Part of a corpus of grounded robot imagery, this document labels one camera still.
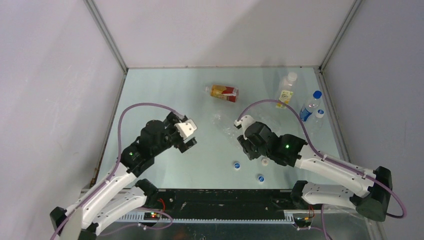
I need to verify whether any blue white bottle cap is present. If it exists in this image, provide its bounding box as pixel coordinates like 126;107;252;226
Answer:
233;162;241;171

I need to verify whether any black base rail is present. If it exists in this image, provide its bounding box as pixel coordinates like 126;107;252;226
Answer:
142;188;319;221

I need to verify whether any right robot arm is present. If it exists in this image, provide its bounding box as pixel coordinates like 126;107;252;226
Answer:
234;115;393;222

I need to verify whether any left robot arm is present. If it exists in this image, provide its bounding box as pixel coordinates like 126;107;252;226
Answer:
49;112;197;240

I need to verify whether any clear bottle yellow label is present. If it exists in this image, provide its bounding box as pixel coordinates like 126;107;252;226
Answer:
276;71;298;109

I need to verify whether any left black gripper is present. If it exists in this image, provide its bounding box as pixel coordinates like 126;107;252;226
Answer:
152;111;197;156

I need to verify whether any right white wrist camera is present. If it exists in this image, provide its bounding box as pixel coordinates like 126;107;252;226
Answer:
234;115;256;140

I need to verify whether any orange red label bottle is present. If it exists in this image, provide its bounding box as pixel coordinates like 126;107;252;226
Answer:
205;84;239;103

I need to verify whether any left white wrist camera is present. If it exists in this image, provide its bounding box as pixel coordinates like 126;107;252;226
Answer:
174;119;197;140

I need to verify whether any blue label water bottle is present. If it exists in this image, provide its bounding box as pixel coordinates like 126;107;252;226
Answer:
299;90;322;122

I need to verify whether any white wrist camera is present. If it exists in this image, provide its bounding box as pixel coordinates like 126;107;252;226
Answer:
234;115;256;140
174;119;197;140

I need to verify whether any clear crushed plastic bottle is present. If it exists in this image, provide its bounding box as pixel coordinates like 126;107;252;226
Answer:
212;112;238;138

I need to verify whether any clear bottle white cap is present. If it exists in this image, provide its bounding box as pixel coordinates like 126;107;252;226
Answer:
305;109;325;137

